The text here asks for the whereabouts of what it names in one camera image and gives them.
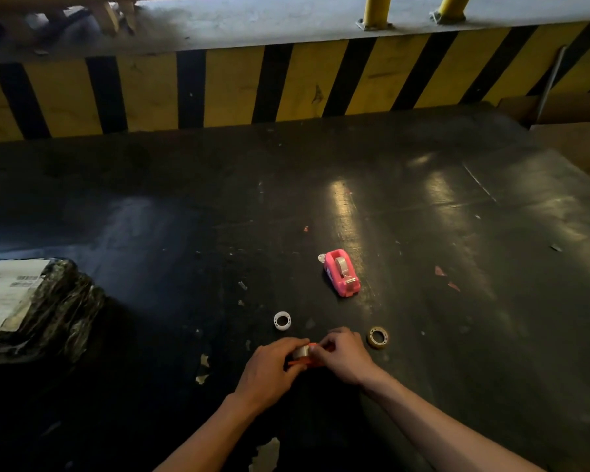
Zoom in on person's left hand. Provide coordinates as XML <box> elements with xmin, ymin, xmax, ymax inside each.
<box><xmin>233</xmin><ymin>337</ymin><xmax>311</xmax><ymax>413</ymax></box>

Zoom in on orange tape dispenser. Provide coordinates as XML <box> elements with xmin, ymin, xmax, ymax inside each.
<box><xmin>287</xmin><ymin>342</ymin><xmax>336</xmax><ymax>368</ymax></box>

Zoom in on cardboard box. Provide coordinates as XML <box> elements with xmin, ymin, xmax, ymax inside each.
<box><xmin>497</xmin><ymin>90</ymin><xmax>590</xmax><ymax>187</ymax></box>

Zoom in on person's right hand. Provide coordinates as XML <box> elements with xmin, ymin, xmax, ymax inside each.
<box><xmin>309</xmin><ymin>327</ymin><xmax>385</xmax><ymax>387</ymax></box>

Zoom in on yellow post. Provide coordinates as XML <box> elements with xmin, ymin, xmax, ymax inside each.
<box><xmin>356</xmin><ymin>0</ymin><xmax>394</xmax><ymax>31</ymax></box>
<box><xmin>430</xmin><ymin>0</ymin><xmax>473</xmax><ymax>24</ymax></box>

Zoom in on person's right forearm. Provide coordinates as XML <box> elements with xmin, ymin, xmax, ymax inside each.
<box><xmin>360</xmin><ymin>367</ymin><xmax>546</xmax><ymax>472</ymax></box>

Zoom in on yellow black striped barrier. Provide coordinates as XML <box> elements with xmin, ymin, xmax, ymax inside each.
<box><xmin>0</xmin><ymin>0</ymin><xmax>590</xmax><ymax>143</ymax></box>

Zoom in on black plastic wrapped parcel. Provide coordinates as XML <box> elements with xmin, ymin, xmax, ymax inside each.
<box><xmin>0</xmin><ymin>258</ymin><xmax>106</xmax><ymax>365</ymax></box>

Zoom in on white shipping label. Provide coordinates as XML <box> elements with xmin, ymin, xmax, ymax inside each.
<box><xmin>0</xmin><ymin>259</ymin><xmax>52</xmax><ymax>345</ymax></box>

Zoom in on grey metal rod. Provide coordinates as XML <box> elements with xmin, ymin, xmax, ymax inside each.
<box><xmin>536</xmin><ymin>45</ymin><xmax>568</xmax><ymax>124</ymax></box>

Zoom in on pink tape dispenser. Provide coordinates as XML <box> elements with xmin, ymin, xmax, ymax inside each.
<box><xmin>318</xmin><ymin>249</ymin><xmax>362</xmax><ymax>298</ymax></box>

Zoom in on person's left forearm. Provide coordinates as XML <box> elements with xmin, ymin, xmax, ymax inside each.
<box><xmin>153</xmin><ymin>392</ymin><xmax>266</xmax><ymax>472</ymax></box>

